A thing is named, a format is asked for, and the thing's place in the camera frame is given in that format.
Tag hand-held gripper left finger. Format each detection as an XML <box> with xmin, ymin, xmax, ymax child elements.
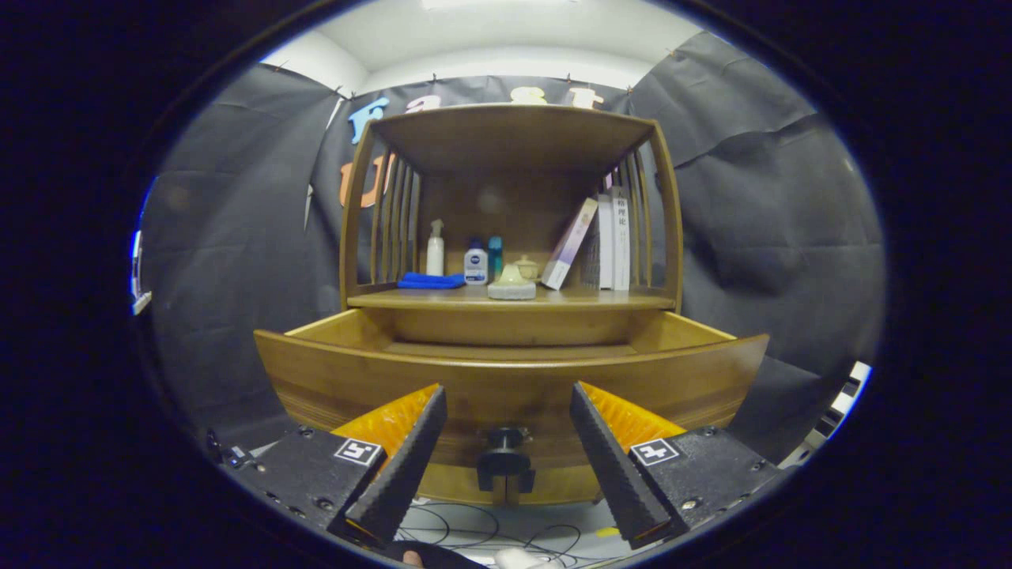
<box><xmin>221</xmin><ymin>384</ymin><xmax>449</xmax><ymax>548</ymax></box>

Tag black floor cables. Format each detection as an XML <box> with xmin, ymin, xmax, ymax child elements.
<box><xmin>395</xmin><ymin>502</ymin><xmax>625</xmax><ymax>566</ymax></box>

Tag wooden drawer with black knob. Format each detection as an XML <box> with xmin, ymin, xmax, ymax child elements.
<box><xmin>253</xmin><ymin>308</ymin><xmax>770</xmax><ymax>479</ymax></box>

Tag wooden cabinet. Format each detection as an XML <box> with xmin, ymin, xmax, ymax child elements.
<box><xmin>338</xmin><ymin>103</ymin><xmax>685</xmax><ymax>507</ymax></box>

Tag cream brush with grey pad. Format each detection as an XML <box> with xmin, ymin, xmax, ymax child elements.
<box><xmin>487</xmin><ymin>263</ymin><xmax>538</xmax><ymax>301</ymax></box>

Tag white book with patterned cover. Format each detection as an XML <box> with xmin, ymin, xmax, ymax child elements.
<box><xmin>585</xmin><ymin>194</ymin><xmax>616</xmax><ymax>290</ymax></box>

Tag wooden cabinet door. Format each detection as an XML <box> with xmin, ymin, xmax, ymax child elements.
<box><xmin>419</xmin><ymin>465</ymin><xmax>507</xmax><ymax>507</ymax></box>
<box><xmin>506</xmin><ymin>465</ymin><xmax>610</xmax><ymax>507</ymax></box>

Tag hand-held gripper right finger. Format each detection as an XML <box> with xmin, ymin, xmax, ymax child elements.
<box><xmin>569</xmin><ymin>382</ymin><xmax>795</xmax><ymax>550</ymax></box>

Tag white book with black lettering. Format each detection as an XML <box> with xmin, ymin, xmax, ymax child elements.
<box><xmin>610</xmin><ymin>186</ymin><xmax>632</xmax><ymax>292</ymax></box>

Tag wooden countertop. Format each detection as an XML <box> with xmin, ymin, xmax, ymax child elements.
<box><xmin>348</xmin><ymin>284</ymin><xmax>677</xmax><ymax>311</ymax></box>

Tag blue folded cloth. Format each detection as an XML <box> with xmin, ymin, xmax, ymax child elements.
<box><xmin>397</xmin><ymin>272</ymin><xmax>467</xmax><ymax>290</ymax></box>

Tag purple and white book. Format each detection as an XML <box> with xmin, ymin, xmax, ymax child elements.
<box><xmin>541</xmin><ymin>198</ymin><xmax>599</xmax><ymax>291</ymax></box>

